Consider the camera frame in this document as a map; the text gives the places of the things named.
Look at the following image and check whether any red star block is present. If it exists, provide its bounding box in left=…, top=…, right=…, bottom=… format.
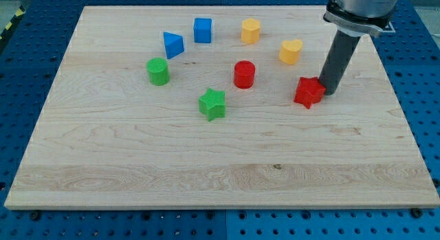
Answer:
left=294, top=77, right=326, bottom=109

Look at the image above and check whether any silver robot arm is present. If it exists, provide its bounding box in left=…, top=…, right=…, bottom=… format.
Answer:
left=323, top=0, right=398, bottom=38

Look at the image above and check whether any green star block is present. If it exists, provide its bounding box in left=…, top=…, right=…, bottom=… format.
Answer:
left=198, top=88, right=226, bottom=121

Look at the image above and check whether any red cylinder block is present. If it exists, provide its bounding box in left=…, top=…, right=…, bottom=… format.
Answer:
left=233, top=61, right=256, bottom=89

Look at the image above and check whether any light wooden board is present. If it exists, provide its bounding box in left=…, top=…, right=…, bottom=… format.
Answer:
left=5, top=6, right=439, bottom=210

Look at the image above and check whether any green cylinder block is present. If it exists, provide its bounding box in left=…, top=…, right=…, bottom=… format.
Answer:
left=146, top=57, right=170, bottom=86

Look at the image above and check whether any blue triangular prism block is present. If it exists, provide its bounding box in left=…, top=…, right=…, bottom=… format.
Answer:
left=163, top=32, right=184, bottom=59

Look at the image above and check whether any blue cube block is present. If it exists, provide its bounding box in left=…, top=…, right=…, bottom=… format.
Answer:
left=193, top=18, right=212, bottom=43

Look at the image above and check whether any yellow hexagon block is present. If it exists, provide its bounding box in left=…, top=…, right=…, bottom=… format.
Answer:
left=241, top=18, right=261, bottom=44

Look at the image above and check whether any yellow heart block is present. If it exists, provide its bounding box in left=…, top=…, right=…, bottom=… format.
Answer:
left=278, top=39, right=303, bottom=65

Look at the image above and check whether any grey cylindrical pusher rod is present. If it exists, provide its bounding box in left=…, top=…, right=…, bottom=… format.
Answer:
left=318, top=30, right=360, bottom=96

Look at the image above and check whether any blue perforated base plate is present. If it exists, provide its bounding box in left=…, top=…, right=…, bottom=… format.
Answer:
left=1, top=0, right=439, bottom=239

